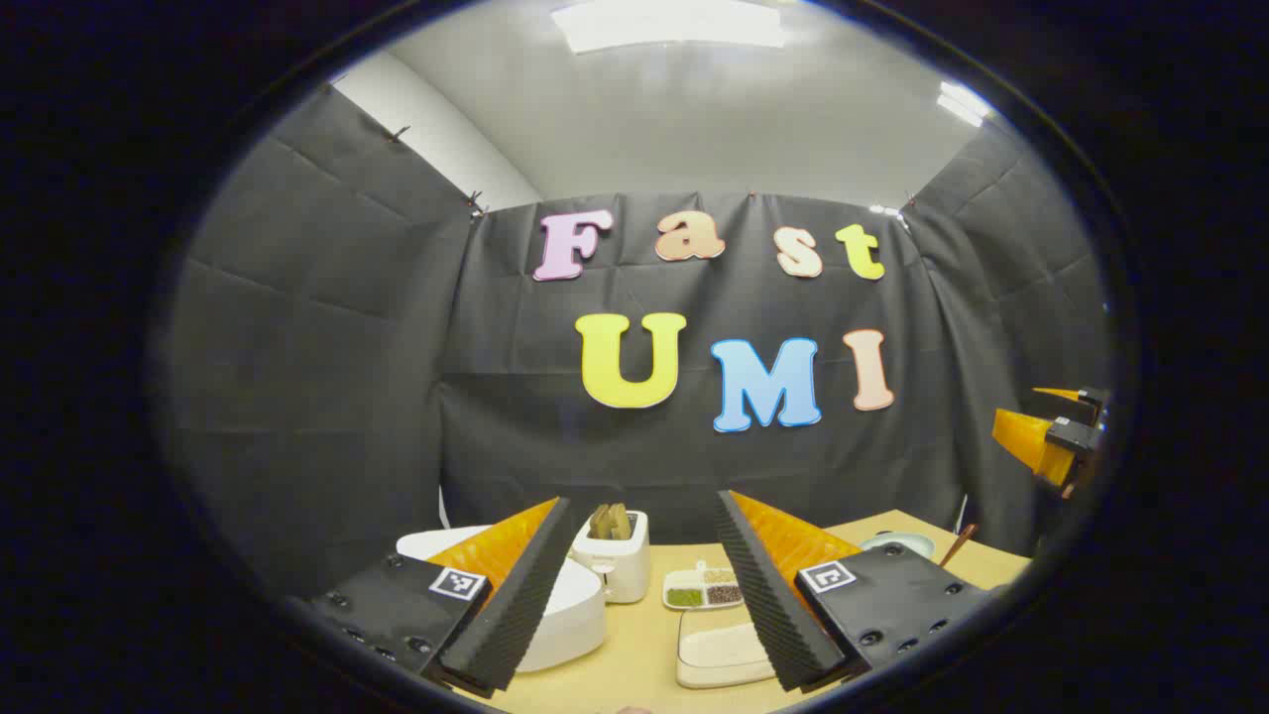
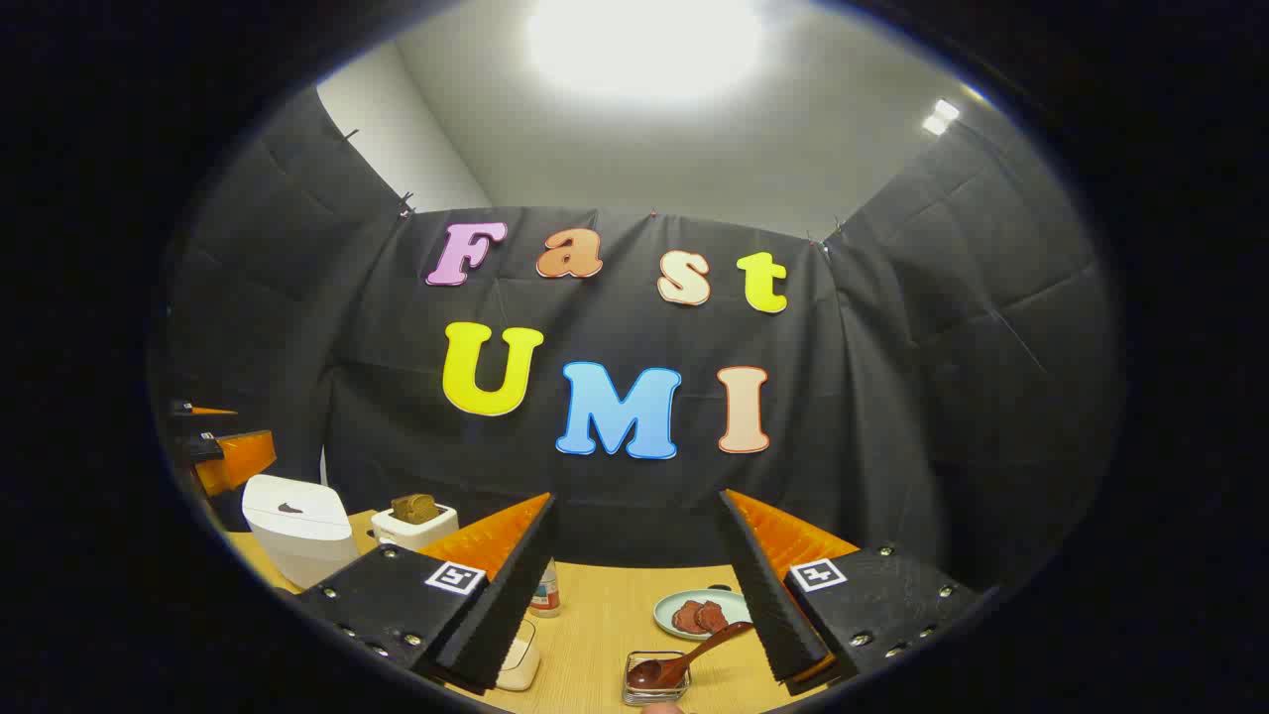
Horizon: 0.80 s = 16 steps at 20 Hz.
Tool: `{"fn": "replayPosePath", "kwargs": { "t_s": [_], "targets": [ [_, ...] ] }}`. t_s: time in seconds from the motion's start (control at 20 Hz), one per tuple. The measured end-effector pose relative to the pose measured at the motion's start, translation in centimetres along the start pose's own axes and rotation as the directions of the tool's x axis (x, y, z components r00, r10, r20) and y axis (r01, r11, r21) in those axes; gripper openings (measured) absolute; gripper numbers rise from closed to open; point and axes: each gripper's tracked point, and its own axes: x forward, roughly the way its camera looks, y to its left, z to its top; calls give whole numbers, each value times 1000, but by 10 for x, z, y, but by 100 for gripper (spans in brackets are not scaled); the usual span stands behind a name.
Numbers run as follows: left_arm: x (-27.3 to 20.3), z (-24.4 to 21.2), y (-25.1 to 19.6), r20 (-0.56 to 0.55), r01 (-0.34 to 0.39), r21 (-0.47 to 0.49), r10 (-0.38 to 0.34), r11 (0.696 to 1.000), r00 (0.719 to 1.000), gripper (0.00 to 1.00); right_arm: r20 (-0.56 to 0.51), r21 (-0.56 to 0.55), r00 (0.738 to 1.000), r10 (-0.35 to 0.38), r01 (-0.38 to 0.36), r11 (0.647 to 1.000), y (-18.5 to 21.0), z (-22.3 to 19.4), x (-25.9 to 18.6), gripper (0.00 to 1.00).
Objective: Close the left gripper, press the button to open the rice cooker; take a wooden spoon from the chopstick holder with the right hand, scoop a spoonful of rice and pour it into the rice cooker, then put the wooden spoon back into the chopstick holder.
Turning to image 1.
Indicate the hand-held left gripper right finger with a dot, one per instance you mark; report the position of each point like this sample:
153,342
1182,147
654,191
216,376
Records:
763,595

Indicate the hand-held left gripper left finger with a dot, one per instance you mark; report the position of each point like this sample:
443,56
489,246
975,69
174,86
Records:
525,595

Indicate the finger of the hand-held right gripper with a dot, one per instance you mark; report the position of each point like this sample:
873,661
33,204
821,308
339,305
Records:
1086,397
1026,436

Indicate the white rice cooker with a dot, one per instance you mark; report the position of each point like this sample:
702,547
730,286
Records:
575,615

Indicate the white tray of rice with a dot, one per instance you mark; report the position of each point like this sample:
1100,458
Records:
719,650

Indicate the brown wooden spoon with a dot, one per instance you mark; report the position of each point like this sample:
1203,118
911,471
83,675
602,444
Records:
958,545

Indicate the white divided grain dish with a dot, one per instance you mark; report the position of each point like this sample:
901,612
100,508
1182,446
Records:
702,593

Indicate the white toaster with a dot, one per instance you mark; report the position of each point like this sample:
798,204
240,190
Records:
625,570

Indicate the brown toast slice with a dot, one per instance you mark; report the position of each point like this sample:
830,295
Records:
599,522
621,521

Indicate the pale green plate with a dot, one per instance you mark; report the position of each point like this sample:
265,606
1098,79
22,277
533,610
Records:
897,543

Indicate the black backdrop cloth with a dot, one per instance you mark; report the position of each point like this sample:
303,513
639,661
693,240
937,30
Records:
327,397

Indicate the small ceiling light panel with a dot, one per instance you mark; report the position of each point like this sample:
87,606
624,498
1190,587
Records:
964,102

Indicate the large ceiling light panel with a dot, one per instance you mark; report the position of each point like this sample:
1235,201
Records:
664,25

